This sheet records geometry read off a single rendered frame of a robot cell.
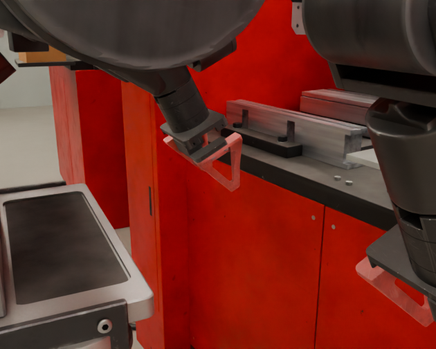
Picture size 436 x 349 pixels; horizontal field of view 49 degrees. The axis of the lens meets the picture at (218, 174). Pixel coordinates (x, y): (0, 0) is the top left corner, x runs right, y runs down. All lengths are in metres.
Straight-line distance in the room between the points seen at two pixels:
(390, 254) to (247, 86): 1.32
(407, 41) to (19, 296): 0.27
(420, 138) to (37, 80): 7.39
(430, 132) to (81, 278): 0.24
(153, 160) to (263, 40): 0.53
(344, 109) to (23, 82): 6.40
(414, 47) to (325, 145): 1.01
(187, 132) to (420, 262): 0.40
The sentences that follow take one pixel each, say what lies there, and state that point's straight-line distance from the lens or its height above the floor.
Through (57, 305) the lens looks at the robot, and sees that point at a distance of 0.33.
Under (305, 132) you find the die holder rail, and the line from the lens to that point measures 1.24.
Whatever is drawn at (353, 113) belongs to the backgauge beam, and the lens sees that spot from 1.48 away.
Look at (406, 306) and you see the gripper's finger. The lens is 0.39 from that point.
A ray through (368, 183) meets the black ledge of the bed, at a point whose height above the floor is 0.87.
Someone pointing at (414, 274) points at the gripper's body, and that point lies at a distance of 0.31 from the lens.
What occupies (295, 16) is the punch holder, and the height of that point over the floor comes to 1.22.
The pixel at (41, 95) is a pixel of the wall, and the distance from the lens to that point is 7.59.
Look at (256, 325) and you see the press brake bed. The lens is 1.41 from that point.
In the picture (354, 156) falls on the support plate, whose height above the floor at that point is 1.00.
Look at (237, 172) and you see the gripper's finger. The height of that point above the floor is 1.02.
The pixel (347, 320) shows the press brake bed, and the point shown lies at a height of 0.59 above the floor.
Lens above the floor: 1.21
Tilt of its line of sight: 18 degrees down
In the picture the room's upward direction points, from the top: straight up
